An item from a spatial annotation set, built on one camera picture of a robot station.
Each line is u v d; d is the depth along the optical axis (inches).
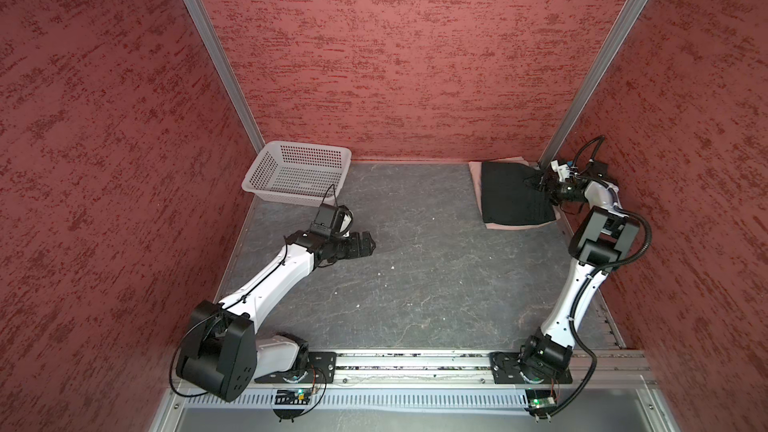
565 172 37.3
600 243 24.9
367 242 30.3
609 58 34.6
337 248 27.8
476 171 44.9
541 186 36.3
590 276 24.7
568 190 35.3
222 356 15.8
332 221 25.9
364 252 29.7
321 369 29.0
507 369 28.9
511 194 40.6
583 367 28.0
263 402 27.4
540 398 28.0
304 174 46.3
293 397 27.8
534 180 36.5
